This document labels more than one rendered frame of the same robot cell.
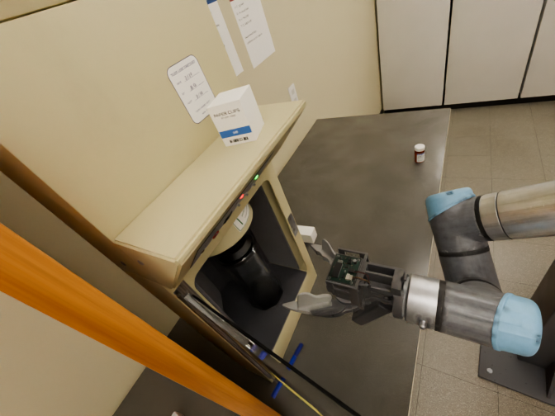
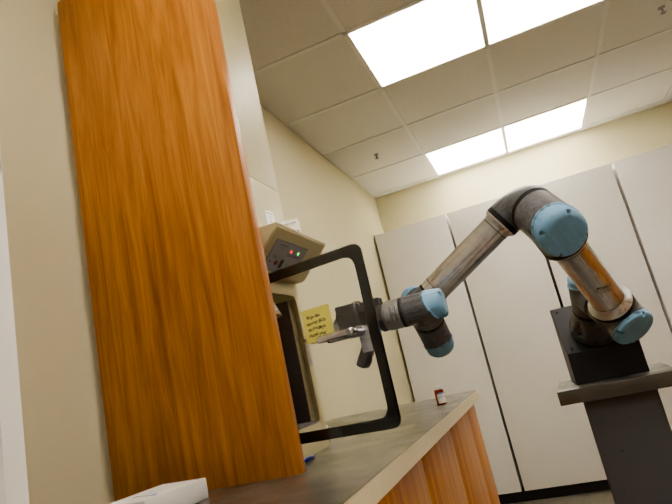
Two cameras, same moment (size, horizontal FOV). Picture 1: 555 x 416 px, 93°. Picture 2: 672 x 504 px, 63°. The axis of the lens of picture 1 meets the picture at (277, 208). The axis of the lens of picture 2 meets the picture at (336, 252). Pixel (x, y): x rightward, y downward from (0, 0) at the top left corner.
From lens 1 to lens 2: 128 cm
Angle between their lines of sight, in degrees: 57
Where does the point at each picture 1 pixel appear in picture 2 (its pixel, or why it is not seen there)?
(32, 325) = (65, 366)
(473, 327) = (413, 298)
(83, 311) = (252, 211)
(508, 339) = (427, 296)
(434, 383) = not seen: outside the picture
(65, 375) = (51, 437)
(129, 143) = not seen: hidden behind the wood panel
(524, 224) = (437, 277)
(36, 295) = (249, 196)
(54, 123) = not seen: hidden behind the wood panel
